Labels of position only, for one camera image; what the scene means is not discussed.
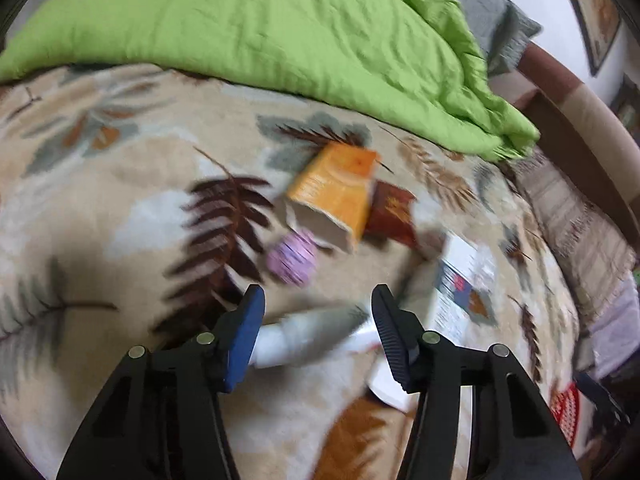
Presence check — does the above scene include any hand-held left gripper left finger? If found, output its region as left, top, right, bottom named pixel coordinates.
left=56, top=284, right=266, bottom=480

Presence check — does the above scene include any brown sofa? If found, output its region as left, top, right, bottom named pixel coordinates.
left=517, top=42, right=640, bottom=241

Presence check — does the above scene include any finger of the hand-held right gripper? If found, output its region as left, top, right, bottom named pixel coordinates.
left=575, top=370, right=631, bottom=426

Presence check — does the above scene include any grey quilted pillow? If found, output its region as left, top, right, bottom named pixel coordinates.
left=435, top=0, right=543, bottom=78

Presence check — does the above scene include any white printed box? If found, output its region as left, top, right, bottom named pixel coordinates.
left=367, top=232, right=498, bottom=411

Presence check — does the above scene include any orange cardboard box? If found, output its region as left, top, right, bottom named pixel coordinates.
left=285, top=141, right=378, bottom=255

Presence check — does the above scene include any leaf print blanket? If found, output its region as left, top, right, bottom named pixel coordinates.
left=0, top=62, right=586, bottom=480

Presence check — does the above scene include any white tube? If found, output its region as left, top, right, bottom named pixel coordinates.
left=250, top=302, right=373, bottom=368

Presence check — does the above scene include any dark red packet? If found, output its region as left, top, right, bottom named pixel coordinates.
left=362, top=181, right=418, bottom=248

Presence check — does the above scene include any framed wall picture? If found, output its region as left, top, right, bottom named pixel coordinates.
left=555, top=0, right=623, bottom=76

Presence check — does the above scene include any green quilt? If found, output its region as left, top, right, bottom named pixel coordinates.
left=0, top=0, right=541, bottom=161

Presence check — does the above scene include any purple paper ball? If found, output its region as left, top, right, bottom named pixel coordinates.
left=266, top=229, right=319, bottom=287

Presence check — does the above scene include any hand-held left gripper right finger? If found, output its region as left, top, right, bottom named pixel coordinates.
left=371, top=284, right=583, bottom=480

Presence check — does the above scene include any red plastic basket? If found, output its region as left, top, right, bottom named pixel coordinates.
left=550, top=382, right=581, bottom=448

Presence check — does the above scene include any striped beige pillow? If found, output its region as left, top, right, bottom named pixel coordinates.
left=510, top=155, right=636, bottom=331

